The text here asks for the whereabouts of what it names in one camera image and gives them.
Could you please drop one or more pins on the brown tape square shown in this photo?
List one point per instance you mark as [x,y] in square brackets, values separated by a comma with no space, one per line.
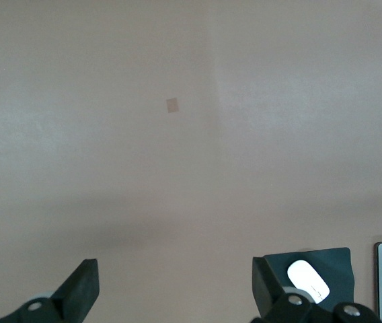
[173,105]

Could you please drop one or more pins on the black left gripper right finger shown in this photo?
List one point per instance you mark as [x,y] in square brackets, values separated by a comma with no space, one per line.
[266,292]

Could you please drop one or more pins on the black mouse pad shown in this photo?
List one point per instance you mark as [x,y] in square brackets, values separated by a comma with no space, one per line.
[340,269]

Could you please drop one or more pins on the white computer mouse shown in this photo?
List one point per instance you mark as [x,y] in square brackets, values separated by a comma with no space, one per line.
[307,279]

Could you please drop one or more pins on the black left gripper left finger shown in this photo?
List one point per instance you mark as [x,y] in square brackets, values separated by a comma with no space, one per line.
[76,292]

